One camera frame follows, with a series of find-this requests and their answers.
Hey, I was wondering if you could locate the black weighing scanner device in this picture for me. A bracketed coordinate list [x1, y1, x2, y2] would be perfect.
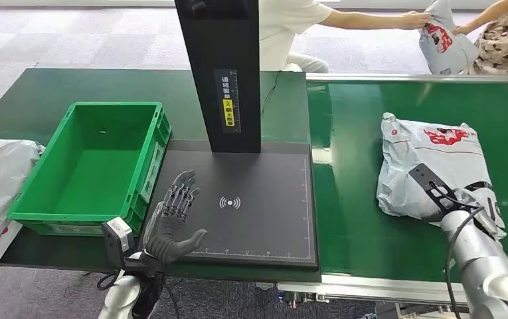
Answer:
[141, 0, 319, 270]

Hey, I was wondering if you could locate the green plastic crate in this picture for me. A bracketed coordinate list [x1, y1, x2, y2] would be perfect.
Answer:
[7, 101, 172, 238]

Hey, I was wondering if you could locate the thin black table cable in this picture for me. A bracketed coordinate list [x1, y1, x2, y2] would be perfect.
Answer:
[260, 71, 282, 119]

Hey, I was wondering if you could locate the grey red-printed courier package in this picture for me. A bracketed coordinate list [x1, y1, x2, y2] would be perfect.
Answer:
[418, 0, 479, 75]
[376, 112, 508, 241]

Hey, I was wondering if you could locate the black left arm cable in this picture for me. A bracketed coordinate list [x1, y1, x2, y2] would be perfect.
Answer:
[96, 269, 124, 292]

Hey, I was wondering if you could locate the grey-white courier package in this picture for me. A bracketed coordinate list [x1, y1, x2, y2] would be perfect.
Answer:
[0, 135, 46, 232]

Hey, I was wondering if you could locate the green conveyor belt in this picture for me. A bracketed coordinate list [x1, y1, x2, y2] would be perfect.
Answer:
[277, 72, 508, 319]

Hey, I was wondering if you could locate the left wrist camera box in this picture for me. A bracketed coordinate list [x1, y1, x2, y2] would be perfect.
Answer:
[101, 216, 135, 270]

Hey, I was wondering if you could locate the person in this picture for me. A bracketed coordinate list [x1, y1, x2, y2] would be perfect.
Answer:
[452, 0, 508, 76]
[259, 0, 432, 74]

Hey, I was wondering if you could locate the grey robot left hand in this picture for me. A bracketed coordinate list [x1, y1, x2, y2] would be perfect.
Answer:
[142, 170, 209, 265]

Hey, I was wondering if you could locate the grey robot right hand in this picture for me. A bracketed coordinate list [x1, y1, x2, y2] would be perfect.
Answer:
[455, 188, 499, 235]

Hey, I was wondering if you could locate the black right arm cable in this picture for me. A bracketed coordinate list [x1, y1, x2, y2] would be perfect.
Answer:
[444, 205, 486, 319]

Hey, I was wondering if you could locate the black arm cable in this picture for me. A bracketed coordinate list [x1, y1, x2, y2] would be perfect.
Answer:
[444, 205, 486, 319]
[96, 269, 124, 292]

